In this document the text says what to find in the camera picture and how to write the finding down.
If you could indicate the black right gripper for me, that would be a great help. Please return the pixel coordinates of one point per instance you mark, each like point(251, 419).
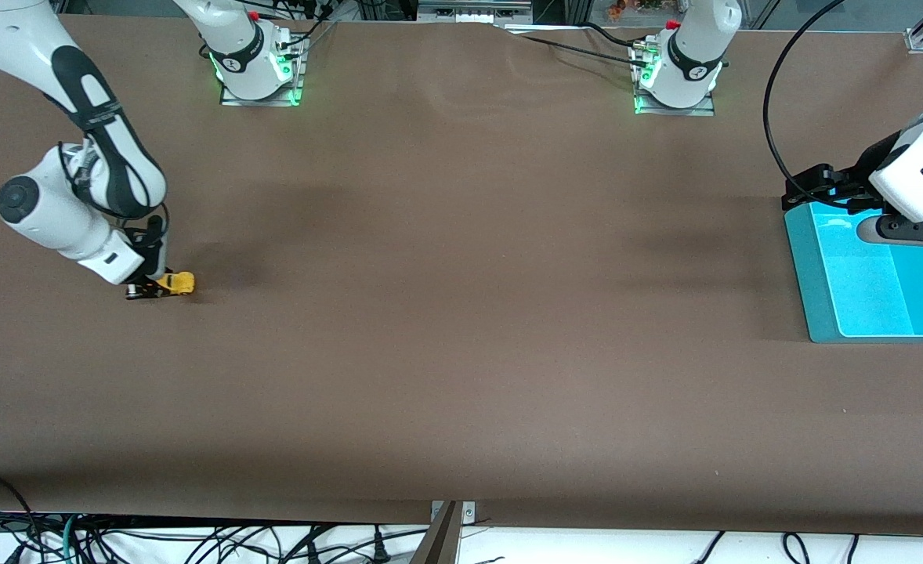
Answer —
point(153, 254)

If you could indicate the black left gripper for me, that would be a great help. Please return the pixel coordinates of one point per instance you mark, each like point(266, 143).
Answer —
point(863, 176)

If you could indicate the yellow toy beetle car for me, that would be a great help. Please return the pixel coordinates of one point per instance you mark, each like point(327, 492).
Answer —
point(181, 282)

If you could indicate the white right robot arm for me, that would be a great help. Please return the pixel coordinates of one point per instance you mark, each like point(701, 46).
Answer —
point(46, 211)

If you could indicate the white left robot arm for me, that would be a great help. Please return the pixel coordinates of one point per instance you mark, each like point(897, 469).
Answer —
point(689, 70)

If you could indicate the cyan plastic bin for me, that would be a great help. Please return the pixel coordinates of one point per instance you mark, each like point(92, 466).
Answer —
point(869, 290)

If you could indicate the small orange objects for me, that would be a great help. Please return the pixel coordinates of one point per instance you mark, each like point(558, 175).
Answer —
point(618, 8)

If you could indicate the dark slanted bar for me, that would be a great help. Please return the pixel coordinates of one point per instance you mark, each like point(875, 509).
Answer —
point(438, 544)

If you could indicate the gray equipment box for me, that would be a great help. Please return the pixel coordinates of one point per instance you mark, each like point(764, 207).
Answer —
point(473, 11)

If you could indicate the aluminium corner bracket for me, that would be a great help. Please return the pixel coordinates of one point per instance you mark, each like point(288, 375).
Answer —
point(917, 39)

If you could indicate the metal table edge bracket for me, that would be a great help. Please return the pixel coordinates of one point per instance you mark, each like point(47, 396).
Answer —
point(469, 513)

